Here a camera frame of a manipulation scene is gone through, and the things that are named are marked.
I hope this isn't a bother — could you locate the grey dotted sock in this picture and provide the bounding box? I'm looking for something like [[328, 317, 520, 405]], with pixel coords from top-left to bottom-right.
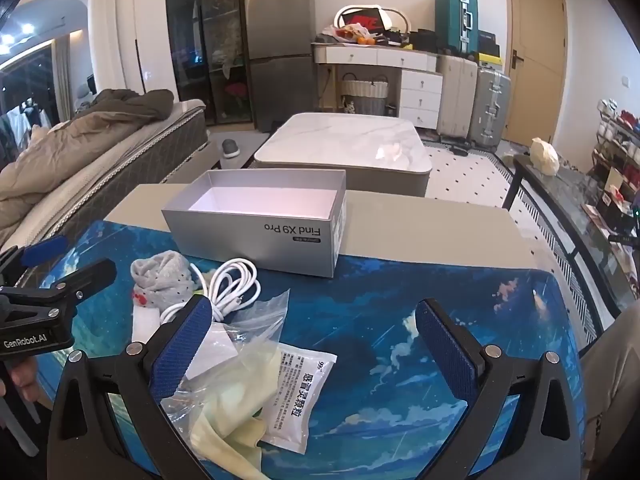
[[131, 251, 198, 309]]

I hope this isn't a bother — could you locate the grey cardboard box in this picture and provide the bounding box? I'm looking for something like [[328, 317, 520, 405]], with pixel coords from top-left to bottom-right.
[[161, 169, 348, 279]]

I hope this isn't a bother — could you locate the white wicker basket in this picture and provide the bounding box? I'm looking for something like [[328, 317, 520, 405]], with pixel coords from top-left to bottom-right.
[[340, 72, 390, 113]]

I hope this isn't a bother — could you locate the red black shoe box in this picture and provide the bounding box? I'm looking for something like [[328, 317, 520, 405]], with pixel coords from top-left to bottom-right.
[[340, 7, 391, 31]]

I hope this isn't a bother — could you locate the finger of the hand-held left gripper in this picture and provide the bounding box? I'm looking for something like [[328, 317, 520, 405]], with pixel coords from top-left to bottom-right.
[[0, 259, 118, 318], [0, 234, 68, 286]]

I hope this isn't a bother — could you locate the marble top coffee table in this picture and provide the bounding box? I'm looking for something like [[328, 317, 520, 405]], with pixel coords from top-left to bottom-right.
[[253, 112, 433, 198]]

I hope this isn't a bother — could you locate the blue sky print desk mat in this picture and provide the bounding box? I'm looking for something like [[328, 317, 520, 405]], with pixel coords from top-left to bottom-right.
[[37, 217, 586, 480]]

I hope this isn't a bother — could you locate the silver suitcase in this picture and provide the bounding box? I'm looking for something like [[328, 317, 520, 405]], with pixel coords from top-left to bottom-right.
[[470, 66, 512, 150]]

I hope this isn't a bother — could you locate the beige suitcase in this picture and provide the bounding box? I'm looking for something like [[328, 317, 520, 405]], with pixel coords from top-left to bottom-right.
[[436, 54, 478, 137]]

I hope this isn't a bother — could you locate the wooden door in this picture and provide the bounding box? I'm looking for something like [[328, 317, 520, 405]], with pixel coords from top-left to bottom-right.
[[502, 0, 568, 146]]

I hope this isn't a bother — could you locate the dark glass cabinet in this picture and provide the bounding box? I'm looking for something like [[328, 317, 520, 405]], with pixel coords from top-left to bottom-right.
[[165, 0, 251, 126]]

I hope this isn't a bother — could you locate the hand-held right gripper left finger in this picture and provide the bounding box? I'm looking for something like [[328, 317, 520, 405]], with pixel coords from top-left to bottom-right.
[[47, 294, 216, 480]]

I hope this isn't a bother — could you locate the shoe rack with shoes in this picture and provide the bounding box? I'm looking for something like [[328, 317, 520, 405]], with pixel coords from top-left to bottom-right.
[[592, 97, 640, 201]]

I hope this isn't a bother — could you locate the cream lumpy ornament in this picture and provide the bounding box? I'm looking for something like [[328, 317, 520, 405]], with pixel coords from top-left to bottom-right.
[[530, 136, 561, 177]]

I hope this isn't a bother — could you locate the dark glass table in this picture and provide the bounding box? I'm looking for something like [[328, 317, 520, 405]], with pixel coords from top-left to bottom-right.
[[502, 154, 640, 311]]

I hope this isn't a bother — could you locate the quilted mattress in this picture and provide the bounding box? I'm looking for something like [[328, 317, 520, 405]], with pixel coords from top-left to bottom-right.
[[0, 99, 210, 261]]

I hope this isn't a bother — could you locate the pale yellow-green cloth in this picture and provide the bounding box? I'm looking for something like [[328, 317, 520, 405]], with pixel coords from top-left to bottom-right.
[[187, 342, 276, 480]]

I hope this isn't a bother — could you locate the grey jacket on sofa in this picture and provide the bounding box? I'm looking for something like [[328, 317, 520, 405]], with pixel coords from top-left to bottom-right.
[[0, 88, 176, 211]]

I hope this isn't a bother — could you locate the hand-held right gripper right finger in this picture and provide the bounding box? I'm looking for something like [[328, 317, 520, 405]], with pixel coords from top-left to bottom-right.
[[415, 297, 588, 480]]

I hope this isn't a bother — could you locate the clear plastic bag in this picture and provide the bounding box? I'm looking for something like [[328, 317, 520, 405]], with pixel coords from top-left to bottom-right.
[[160, 289, 301, 461]]

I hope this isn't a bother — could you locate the green white medicine box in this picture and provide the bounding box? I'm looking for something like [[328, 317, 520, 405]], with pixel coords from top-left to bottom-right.
[[256, 342, 337, 456]]

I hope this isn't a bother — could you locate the teal suitcase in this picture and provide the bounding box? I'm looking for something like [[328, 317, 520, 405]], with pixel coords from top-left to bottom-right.
[[434, 0, 478, 56]]

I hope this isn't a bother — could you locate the person's left hand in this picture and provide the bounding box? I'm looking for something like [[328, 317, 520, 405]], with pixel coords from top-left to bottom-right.
[[11, 357, 41, 403]]

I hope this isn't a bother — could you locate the grey refrigerator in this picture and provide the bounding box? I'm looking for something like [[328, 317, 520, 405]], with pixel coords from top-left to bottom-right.
[[242, 0, 317, 133]]

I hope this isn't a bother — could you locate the person's leg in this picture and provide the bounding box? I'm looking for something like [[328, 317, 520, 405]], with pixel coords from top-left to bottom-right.
[[580, 300, 640, 466]]

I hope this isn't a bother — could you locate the small white packet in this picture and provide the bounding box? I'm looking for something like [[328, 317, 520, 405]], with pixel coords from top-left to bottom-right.
[[132, 305, 163, 346]]

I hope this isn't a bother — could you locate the white drawer dresser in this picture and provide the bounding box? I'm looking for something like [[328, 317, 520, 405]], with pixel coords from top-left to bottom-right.
[[311, 42, 445, 131]]

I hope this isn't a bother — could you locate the white coiled cable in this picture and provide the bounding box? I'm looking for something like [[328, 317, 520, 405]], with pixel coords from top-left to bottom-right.
[[159, 258, 262, 323]]

